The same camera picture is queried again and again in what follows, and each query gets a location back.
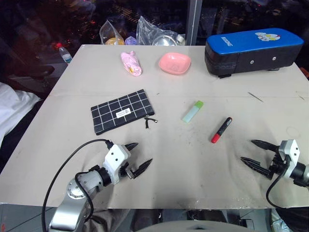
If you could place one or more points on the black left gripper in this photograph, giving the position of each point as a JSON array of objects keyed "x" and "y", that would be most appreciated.
[{"x": 126, "y": 169}]

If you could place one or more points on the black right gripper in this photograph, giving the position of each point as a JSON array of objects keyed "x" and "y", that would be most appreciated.
[{"x": 280, "y": 164}]

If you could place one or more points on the red and black marker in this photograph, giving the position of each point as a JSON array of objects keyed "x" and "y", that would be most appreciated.
[{"x": 221, "y": 130}]

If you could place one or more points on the black grid pencil pouch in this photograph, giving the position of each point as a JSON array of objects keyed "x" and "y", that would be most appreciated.
[{"x": 120, "y": 108}]

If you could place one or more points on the green highlighter pen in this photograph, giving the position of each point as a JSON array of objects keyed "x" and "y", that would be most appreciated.
[{"x": 192, "y": 112}]

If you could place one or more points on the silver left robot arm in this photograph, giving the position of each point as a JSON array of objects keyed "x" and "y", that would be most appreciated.
[{"x": 72, "y": 207}]

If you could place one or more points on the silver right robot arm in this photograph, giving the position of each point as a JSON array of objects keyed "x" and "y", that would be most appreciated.
[{"x": 301, "y": 172}]

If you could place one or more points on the grey rounded robot torso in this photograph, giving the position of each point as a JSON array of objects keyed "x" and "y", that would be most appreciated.
[{"x": 169, "y": 227}]

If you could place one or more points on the pink plastic bowl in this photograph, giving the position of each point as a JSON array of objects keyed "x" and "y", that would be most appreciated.
[{"x": 174, "y": 63}]

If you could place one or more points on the blue and black padded box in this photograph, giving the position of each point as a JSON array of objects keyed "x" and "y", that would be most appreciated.
[{"x": 253, "y": 48}]

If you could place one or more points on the purple plastic object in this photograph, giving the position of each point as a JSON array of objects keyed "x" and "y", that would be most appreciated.
[{"x": 131, "y": 41}]

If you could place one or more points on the shiny metal bowl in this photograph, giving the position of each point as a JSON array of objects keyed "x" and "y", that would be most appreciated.
[{"x": 164, "y": 41}]

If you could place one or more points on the plastic bag with yellow contents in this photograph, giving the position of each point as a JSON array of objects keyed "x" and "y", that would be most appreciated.
[{"x": 112, "y": 36}]

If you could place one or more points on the small white-lidded jar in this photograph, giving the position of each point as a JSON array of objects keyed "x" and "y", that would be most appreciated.
[{"x": 181, "y": 39}]

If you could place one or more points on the clear crumpled plastic bag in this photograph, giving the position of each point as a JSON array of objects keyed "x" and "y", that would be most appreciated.
[{"x": 147, "y": 31}]

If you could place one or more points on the clear red-capped water bottle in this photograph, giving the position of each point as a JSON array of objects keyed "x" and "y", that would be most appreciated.
[{"x": 64, "y": 53}]

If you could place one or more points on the white cloth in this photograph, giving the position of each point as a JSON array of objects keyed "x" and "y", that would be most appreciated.
[{"x": 14, "y": 106}]

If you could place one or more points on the grey metal pillar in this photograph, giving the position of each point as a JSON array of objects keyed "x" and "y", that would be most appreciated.
[{"x": 193, "y": 21}]

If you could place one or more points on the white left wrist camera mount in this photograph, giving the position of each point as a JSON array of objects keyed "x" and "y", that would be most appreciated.
[{"x": 116, "y": 154}]

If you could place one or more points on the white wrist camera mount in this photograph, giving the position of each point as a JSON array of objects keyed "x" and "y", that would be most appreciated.
[
  {"x": 116, "y": 154},
  {"x": 292, "y": 149}
]

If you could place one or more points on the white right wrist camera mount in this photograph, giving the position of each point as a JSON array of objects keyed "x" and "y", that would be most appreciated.
[{"x": 292, "y": 149}]

